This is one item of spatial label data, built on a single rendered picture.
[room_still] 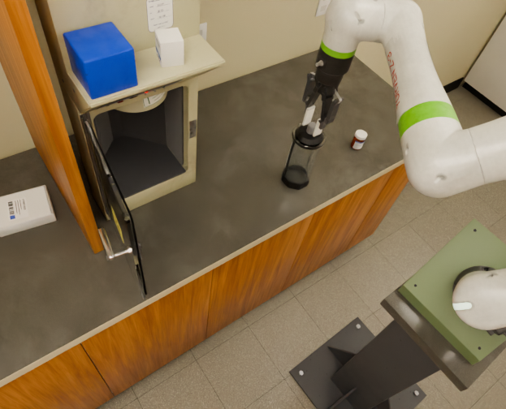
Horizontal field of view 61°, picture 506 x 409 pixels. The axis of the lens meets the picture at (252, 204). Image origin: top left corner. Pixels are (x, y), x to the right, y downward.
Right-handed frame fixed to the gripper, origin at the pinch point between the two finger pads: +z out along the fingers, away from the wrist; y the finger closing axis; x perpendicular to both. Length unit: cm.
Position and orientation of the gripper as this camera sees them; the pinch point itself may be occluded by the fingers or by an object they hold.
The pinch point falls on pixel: (313, 122)
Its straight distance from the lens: 135.4
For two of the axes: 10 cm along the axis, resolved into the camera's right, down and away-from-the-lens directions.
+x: 8.2, -4.0, 4.1
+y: 5.6, 7.1, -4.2
